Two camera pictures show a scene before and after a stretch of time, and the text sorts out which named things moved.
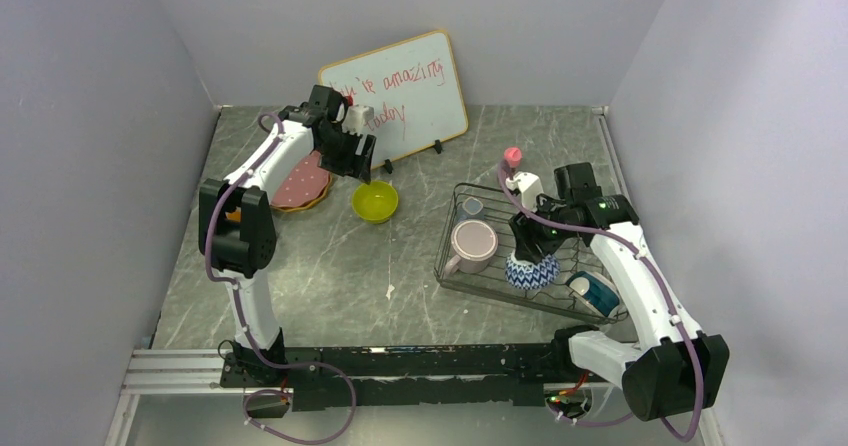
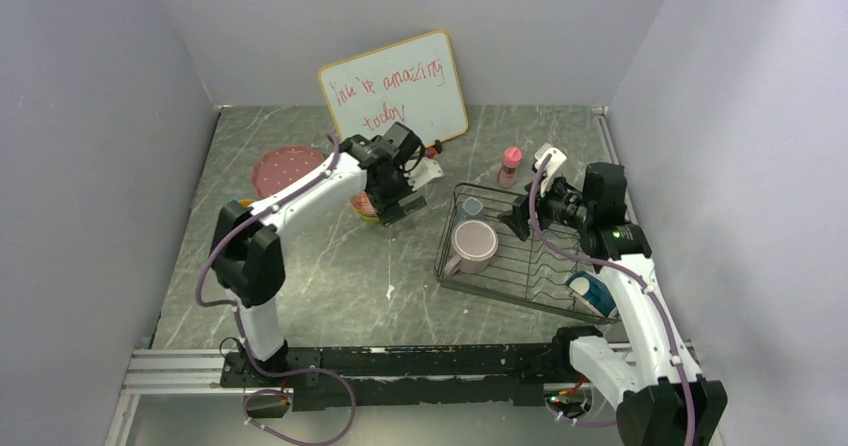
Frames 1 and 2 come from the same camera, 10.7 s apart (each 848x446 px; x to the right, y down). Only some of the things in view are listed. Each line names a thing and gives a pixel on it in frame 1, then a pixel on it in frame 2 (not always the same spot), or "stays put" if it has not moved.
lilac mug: x=474 y=242 stays put
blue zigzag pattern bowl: x=526 y=275 -> x=362 y=204
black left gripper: x=353 y=165 -> x=390 y=209
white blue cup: x=596 y=290 stays put
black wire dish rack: x=479 y=242 stays put
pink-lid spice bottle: x=513 y=157 stays put
